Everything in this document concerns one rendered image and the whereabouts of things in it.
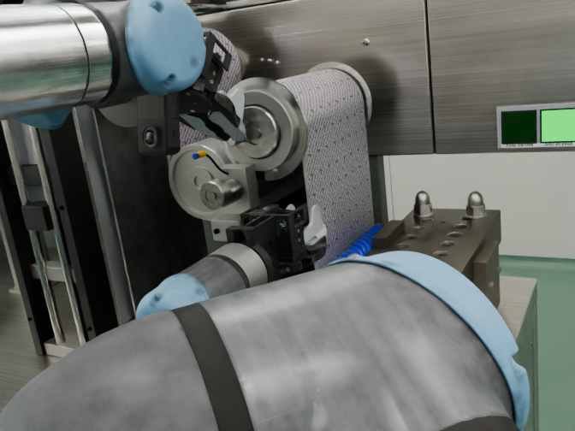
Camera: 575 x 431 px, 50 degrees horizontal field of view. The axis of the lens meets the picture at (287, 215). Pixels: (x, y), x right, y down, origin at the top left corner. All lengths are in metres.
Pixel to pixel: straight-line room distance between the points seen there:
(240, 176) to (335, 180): 0.16
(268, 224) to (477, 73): 0.50
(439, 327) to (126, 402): 0.14
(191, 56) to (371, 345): 0.31
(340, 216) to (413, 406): 0.73
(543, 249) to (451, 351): 3.36
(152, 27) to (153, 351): 0.28
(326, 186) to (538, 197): 2.70
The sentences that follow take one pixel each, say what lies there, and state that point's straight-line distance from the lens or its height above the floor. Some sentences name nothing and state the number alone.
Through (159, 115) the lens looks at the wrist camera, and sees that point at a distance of 0.72.
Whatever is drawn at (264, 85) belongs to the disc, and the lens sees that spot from 0.86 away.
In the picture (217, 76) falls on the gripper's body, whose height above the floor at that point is 1.33.
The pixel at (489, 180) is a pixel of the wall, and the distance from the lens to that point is 3.57.
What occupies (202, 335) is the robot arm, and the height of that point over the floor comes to 1.25.
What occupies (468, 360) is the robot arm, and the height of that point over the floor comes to 1.22.
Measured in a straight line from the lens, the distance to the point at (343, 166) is 0.98.
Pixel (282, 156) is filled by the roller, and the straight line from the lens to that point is 0.85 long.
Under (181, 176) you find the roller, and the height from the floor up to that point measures 1.18.
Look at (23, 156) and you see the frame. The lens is 1.06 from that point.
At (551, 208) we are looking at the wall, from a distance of 3.56.
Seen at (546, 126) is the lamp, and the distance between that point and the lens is 1.08.
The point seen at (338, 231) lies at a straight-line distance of 0.96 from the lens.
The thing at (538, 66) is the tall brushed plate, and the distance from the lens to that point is 1.07.
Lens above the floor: 1.37
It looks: 16 degrees down
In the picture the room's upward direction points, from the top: 7 degrees counter-clockwise
